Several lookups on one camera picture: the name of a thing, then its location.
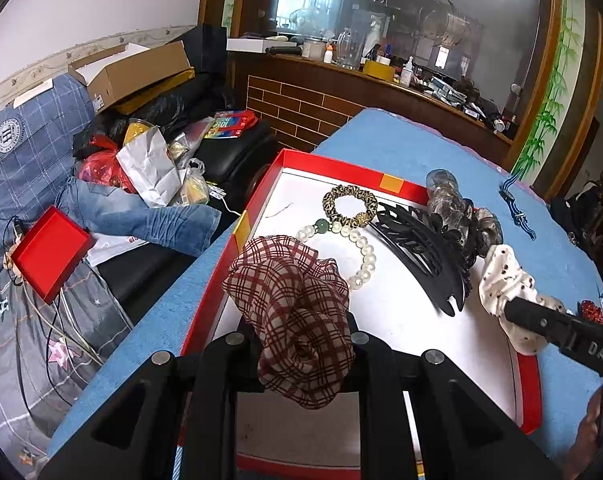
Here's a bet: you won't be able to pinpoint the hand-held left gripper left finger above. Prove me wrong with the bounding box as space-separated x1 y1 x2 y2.
40 332 262 480

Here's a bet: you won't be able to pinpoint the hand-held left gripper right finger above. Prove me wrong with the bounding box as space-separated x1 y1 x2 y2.
349 330 565 480

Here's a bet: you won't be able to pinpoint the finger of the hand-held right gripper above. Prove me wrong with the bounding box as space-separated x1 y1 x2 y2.
504 297 603 376

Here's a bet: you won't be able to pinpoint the red gift box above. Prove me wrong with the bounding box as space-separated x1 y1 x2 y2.
179 149 542 480

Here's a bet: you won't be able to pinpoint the white dotted scrunchie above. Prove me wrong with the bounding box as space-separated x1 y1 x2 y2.
478 243 567 357

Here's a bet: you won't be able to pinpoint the red plaid scrunchie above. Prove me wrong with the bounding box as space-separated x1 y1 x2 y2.
222 234 356 411

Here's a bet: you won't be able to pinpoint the white pearl bracelet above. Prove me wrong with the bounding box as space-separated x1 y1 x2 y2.
296 217 377 291

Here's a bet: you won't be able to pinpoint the black claw hair clip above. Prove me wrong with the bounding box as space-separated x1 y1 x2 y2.
369 202 475 317

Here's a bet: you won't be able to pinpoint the leopard print hair tie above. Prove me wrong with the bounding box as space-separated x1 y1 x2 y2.
322 185 379 229

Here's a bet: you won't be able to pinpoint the person's right hand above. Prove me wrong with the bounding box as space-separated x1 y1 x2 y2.
576 390 603 480

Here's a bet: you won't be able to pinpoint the red dotted scrunchie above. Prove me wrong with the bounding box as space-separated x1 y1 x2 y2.
577 299 603 325

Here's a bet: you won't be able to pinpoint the black cloth bag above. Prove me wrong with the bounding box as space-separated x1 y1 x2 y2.
551 180 603 261

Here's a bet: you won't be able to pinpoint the blue hair clip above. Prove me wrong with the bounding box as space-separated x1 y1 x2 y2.
499 174 536 241

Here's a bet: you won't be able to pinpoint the blue denim jeans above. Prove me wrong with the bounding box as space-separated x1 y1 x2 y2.
62 177 222 258

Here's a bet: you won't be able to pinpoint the clear plastic bag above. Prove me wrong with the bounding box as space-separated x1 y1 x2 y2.
182 160 210 206

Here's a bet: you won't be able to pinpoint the small red box lid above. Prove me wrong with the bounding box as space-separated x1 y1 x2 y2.
10 205 97 306

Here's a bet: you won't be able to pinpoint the crumpled white paper bag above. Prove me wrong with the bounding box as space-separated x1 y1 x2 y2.
116 125 190 208

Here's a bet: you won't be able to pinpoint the black leather sofa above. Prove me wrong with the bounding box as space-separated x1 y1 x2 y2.
89 75 277 311

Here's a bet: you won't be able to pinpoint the bamboo painted panel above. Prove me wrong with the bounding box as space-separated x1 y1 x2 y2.
511 0 587 186

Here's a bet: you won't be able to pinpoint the red plastic bag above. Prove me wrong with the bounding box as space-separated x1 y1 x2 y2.
79 135 137 193

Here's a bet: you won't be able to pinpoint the colourful flat box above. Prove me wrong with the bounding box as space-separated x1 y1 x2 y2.
204 110 257 141

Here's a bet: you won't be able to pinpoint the yellow packet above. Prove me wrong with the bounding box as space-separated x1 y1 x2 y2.
124 117 150 146

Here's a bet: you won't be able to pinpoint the wooden brick-pattern counter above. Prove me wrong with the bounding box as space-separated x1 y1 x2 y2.
226 50 515 161

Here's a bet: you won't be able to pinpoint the blue plaid shirt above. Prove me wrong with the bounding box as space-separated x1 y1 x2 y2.
0 74 98 286

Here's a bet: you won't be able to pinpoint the open cardboard box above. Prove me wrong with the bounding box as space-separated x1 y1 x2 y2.
68 40 192 107

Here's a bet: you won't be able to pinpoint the black speaker box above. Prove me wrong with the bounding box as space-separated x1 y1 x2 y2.
194 24 228 76

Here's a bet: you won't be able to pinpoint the clear glass pitcher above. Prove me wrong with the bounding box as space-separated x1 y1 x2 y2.
336 27 367 68

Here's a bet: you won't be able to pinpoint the flat white box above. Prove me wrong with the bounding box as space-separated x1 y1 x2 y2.
226 37 271 53

